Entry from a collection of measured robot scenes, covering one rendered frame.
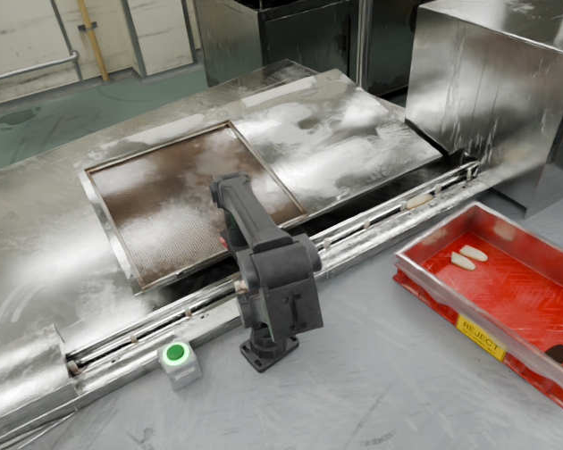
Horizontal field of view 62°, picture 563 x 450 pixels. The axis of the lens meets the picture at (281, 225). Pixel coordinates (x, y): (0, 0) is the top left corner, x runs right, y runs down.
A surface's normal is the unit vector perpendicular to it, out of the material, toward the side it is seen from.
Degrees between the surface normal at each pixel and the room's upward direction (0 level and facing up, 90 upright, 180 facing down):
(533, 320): 0
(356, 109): 10
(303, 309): 65
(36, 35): 90
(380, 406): 0
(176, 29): 90
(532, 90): 90
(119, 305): 0
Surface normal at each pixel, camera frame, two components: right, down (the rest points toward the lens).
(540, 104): -0.85, 0.39
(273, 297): 0.25, 0.24
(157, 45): 0.52, 0.54
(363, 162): 0.03, -0.64
